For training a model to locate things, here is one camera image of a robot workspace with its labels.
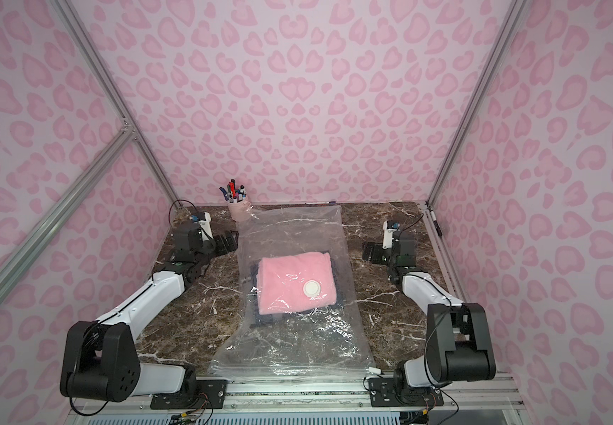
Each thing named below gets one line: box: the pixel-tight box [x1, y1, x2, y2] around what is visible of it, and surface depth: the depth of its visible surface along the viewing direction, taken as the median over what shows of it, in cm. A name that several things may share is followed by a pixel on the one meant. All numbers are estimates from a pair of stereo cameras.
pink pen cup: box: [227, 194, 252, 223], surface depth 112 cm
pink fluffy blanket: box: [256, 251, 338, 316], surface depth 84 cm
